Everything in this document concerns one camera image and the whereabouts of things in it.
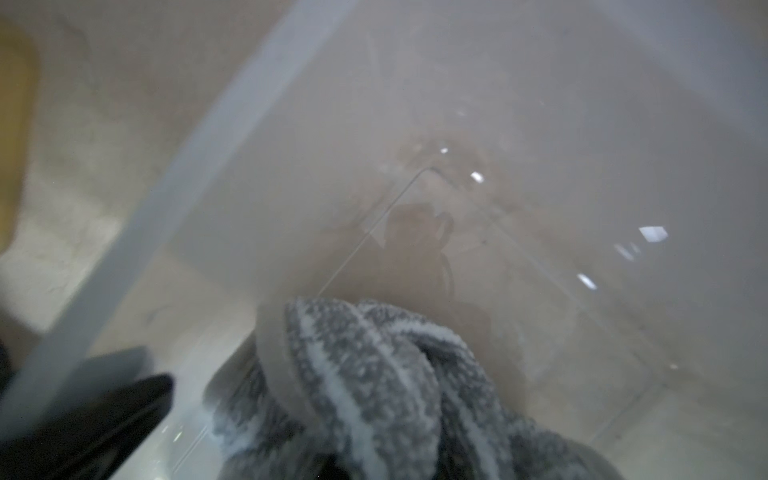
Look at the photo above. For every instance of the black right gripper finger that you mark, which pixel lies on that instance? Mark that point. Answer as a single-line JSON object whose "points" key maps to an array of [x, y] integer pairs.
{"points": [[91, 441]]}

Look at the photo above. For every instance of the yellow lunch box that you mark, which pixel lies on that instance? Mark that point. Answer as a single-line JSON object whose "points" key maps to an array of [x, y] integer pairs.
{"points": [[20, 77]]}

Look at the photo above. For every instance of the grey striped cloth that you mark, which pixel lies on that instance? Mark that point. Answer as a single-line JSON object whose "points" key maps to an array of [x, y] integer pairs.
{"points": [[327, 389]]}

